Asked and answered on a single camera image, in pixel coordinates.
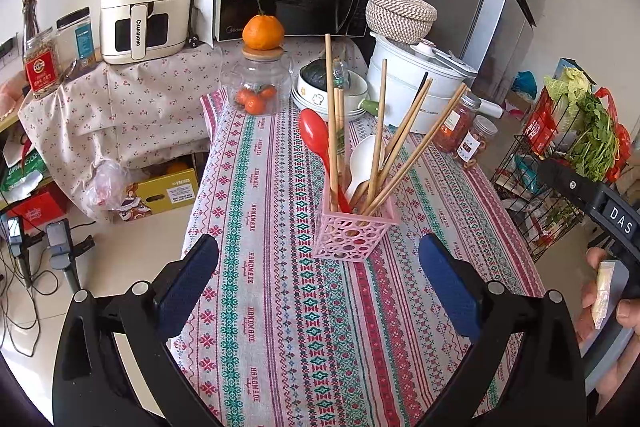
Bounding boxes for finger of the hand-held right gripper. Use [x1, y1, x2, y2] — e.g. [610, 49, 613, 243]
[537, 158, 608, 215]

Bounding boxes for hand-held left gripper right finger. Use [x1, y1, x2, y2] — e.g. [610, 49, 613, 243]
[417, 234, 588, 427]

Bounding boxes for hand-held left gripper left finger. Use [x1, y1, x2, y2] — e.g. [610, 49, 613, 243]
[52, 234, 221, 427]

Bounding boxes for pink perforated utensil basket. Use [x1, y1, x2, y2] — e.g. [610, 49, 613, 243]
[312, 187, 402, 262]

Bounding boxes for white plastic spoon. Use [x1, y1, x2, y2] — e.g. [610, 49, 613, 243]
[345, 134, 387, 208]

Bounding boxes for black chopstick with gold tip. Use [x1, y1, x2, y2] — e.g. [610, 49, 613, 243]
[412, 72, 433, 108]

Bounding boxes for bunch of bare bamboo chopsticks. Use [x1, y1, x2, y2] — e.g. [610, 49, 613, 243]
[324, 33, 468, 218]

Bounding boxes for red plastic spoon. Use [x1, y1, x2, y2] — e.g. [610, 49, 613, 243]
[298, 108, 353, 214]

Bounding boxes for plastic-wrapped bamboo chopsticks pair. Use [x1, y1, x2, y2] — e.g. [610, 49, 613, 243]
[332, 59, 349, 210]

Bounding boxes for person's right hand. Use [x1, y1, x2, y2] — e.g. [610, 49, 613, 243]
[574, 247, 640, 413]

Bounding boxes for blue snack packet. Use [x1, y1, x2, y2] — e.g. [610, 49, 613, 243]
[515, 154, 538, 192]

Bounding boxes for green leafy vegetables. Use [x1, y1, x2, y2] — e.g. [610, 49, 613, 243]
[567, 89, 618, 180]

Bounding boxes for red snack packet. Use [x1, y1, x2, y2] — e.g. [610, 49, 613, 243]
[525, 87, 558, 155]

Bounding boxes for red plastic bag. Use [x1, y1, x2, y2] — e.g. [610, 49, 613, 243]
[595, 88, 632, 182]

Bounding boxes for small white packet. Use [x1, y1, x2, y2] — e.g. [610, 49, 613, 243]
[590, 259, 618, 330]

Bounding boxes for yellow cardboard box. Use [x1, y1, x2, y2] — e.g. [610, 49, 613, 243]
[112, 167, 201, 223]

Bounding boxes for napa cabbage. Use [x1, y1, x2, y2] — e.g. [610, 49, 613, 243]
[544, 67, 593, 112]

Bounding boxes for clear jar of dried fruit slices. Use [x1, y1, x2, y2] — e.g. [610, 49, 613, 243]
[456, 114, 499, 168]

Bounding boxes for blue plastic bag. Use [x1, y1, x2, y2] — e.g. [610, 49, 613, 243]
[512, 71, 538, 100]

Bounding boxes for red green patterned tablecloth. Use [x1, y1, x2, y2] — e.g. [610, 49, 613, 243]
[167, 87, 546, 427]

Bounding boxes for clear plastic bag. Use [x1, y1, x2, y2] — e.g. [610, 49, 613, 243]
[82, 158, 136, 220]

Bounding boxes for clear jar of red goji berries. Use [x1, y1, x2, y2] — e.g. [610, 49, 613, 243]
[434, 92, 482, 154]

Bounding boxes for phone on tripod stand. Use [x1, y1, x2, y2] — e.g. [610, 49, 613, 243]
[5, 217, 26, 278]
[45, 221, 96, 293]

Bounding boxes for red box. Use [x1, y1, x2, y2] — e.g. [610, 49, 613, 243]
[5, 192, 68, 233]

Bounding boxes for green packet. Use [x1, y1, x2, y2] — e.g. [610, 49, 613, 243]
[0, 149, 51, 208]

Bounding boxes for white electric cooking pot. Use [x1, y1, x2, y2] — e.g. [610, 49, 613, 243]
[366, 32, 503, 135]

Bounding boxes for glass jar with wooden lid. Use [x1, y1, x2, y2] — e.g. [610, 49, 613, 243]
[221, 46, 293, 116]

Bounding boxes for stacked white bowls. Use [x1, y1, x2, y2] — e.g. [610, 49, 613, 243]
[291, 87, 371, 120]

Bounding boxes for dark green squash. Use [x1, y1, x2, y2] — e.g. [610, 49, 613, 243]
[305, 59, 351, 92]

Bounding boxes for jar with red label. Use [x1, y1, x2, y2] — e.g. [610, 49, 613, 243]
[22, 27, 63, 100]

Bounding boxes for large orange with stem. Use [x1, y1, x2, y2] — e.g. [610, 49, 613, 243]
[242, 0, 286, 52]

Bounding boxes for black-lidded jar with blue label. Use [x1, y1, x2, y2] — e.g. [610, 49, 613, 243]
[55, 7, 101, 80]

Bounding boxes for black wire rack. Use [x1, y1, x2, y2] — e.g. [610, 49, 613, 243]
[490, 127, 591, 263]

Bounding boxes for white dish with green handle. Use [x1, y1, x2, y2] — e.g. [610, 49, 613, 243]
[297, 62, 383, 114]

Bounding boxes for woven rope lidded basket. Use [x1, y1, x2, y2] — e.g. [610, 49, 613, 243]
[365, 0, 437, 45]

